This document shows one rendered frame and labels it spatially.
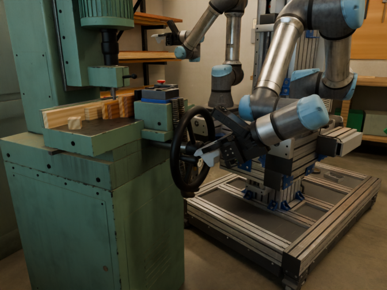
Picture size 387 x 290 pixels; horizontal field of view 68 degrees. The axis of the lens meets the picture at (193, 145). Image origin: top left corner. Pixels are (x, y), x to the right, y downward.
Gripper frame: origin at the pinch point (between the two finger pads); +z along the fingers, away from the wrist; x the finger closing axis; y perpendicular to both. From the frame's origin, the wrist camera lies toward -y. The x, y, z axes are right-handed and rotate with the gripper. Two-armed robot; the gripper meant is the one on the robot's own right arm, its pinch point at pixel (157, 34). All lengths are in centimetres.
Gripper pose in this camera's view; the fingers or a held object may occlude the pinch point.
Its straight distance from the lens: 210.4
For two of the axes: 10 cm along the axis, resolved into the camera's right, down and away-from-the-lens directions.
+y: 0.7, 9.1, 4.1
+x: 5.3, -3.9, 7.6
